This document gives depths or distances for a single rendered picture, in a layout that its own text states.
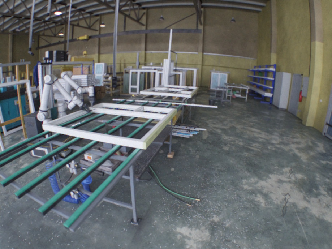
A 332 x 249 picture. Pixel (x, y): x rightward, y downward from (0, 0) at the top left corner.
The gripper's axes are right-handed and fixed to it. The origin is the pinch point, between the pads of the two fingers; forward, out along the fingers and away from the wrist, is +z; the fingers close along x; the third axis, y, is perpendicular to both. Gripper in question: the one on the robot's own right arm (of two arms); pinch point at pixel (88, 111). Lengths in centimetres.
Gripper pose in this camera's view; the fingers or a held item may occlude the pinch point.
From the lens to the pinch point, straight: 300.0
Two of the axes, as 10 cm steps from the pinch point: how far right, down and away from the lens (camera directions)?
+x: -9.0, 2.9, 3.3
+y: -0.2, -7.8, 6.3
